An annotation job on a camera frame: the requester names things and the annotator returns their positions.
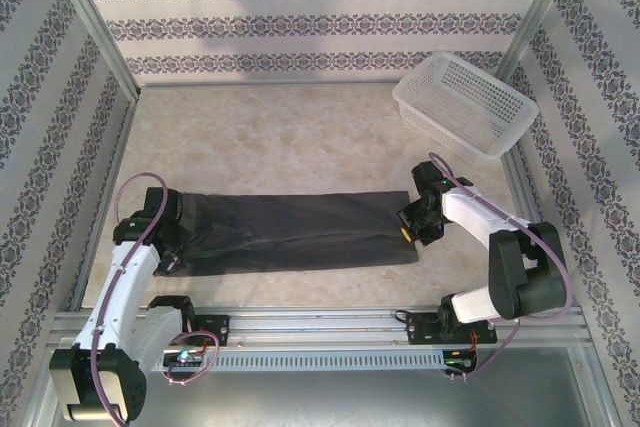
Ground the dark grey t-shirt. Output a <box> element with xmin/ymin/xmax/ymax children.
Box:
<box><xmin>154</xmin><ymin>189</ymin><xmax>420</xmax><ymax>278</ymax></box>

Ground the white perforated plastic basket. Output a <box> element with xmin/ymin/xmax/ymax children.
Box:
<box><xmin>392</xmin><ymin>50</ymin><xmax>540</xmax><ymax>164</ymax></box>

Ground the small circuit board green light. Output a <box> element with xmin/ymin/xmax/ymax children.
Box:
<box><xmin>164</xmin><ymin>350</ymin><xmax>207</xmax><ymax>369</ymax></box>

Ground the small circuit board blue light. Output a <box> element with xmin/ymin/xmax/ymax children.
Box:
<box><xmin>442</xmin><ymin>349</ymin><xmax>480</xmax><ymax>374</ymax></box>

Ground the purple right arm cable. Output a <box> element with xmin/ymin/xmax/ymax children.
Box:
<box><xmin>428</xmin><ymin>151</ymin><xmax>574</xmax><ymax>378</ymax></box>

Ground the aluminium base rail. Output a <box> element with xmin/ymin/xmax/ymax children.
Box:
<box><xmin>49</xmin><ymin>304</ymin><xmax>591</xmax><ymax>349</ymax></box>

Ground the thin purple wire loop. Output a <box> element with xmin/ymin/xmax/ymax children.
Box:
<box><xmin>167</xmin><ymin>330</ymin><xmax>222</xmax><ymax>387</ymax></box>

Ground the grey slotted cable duct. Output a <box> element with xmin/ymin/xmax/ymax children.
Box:
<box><xmin>159</xmin><ymin>349</ymin><xmax>447</xmax><ymax>373</ymax></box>

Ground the aluminium frame post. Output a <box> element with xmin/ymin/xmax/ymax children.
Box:
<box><xmin>49</xmin><ymin>0</ymin><xmax>144</xmax><ymax>104</ymax></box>
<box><xmin>497</xmin><ymin>0</ymin><xmax>585</xmax><ymax>87</ymax></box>

